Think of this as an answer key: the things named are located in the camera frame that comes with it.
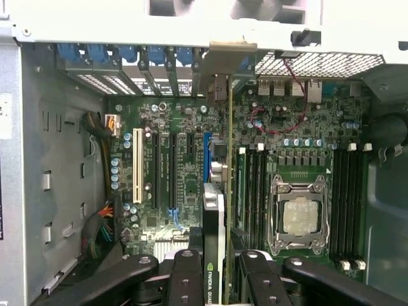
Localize long black expansion slot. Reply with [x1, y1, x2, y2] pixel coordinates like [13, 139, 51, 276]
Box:
[169, 132, 179, 210]
[151, 131, 161, 210]

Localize multicolour power wire bundle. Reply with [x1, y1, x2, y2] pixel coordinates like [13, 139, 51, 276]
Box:
[80, 198, 124, 261]

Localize silver finned chipset heatsink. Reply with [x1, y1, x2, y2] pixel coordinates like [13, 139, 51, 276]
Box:
[153, 237, 192, 259]

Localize silver CPU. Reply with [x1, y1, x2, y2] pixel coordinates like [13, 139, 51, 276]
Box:
[282, 197, 319, 237]

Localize white expansion slot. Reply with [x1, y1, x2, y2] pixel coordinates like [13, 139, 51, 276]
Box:
[132, 127, 143, 205]

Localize black sleeved power wire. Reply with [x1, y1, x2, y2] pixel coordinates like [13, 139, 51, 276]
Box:
[81, 110, 122, 200]

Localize green RAM stick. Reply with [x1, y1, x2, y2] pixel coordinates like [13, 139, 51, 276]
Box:
[236, 152, 248, 232]

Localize thin red wire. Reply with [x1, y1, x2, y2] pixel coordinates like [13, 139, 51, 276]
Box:
[249, 58, 309, 135]

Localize black RAM slot white clips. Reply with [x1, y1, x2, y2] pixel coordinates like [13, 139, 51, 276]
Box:
[354, 142, 373, 272]
[236, 145, 249, 233]
[254, 142, 265, 248]
[339, 142, 357, 272]

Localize CPU in metal socket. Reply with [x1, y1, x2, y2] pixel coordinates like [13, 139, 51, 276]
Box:
[267, 173, 332, 256]

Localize green motherboard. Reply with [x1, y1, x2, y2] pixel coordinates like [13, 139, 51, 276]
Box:
[106, 79, 372, 281]

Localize silver expansion slot cover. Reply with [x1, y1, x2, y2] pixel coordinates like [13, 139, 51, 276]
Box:
[94, 65, 140, 96]
[65, 65, 112, 96]

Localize black and silver PC case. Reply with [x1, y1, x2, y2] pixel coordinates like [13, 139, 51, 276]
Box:
[0, 0, 408, 306]

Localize blue card clip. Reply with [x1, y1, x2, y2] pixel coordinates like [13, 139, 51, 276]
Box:
[118, 44, 138, 64]
[146, 45, 166, 66]
[56, 43, 80, 66]
[175, 46, 194, 66]
[85, 43, 111, 64]

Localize blue expansion slot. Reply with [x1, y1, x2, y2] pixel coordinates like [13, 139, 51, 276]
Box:
[202, 131, 212, 184]

